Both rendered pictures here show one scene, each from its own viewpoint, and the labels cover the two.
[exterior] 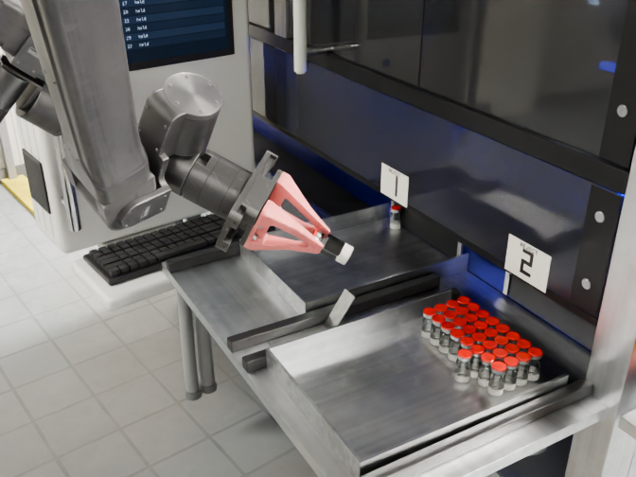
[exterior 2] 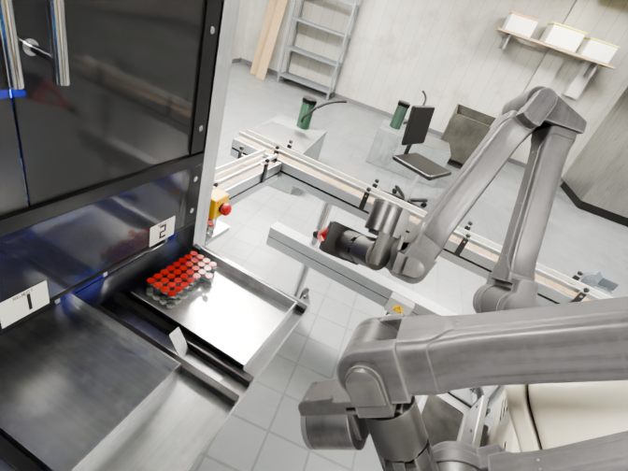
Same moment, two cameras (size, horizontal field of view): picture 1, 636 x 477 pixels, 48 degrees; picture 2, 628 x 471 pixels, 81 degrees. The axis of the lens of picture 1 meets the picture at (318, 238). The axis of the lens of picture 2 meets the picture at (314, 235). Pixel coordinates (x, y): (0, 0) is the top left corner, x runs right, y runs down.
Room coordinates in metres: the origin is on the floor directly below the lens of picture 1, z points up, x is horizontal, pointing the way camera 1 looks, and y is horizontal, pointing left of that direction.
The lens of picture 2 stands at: (1.19, 0.48, 1.63)
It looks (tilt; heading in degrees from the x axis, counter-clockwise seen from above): 32 degrees down; 225
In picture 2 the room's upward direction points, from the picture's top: 19 degrees clockwise
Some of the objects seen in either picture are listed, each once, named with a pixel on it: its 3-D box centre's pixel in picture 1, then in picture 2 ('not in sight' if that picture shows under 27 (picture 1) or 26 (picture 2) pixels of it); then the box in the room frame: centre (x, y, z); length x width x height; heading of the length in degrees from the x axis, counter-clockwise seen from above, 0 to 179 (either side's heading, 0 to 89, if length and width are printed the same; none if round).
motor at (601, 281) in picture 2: not in sight; (601, 292); (-0.79, 0.36, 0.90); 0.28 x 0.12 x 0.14; 30
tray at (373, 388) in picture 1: (412, 371); (219, 301); (0.82, -0.14, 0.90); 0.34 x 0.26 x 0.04; 119
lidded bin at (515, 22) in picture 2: not in sight; (519, 24); (-5.41, -3.19, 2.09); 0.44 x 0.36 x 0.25; 128
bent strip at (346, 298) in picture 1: (311, 320); (197, 355); (0.94, 0.01, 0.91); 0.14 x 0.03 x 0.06; 119
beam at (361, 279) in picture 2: not in sight; (405, 302); (-0.25, -0.17, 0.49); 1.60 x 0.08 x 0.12; 120
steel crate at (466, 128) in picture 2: not in sight; (469, 139); (-4.62, -2.59, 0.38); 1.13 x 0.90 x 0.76; 36
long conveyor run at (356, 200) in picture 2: not in sight; (412, 220); (-0.18, -0.30, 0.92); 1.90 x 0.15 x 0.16; 120
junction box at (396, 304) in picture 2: not in sight; (399, 306); (-0.19, -0.16, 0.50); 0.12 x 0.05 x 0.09; 120
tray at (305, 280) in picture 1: (351, 255); (65, 369); (1.17, -0.06, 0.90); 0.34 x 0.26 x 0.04; 120
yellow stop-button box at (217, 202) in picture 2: not in sight; (213, 203); (0.72, -0.46, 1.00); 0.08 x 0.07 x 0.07; 120
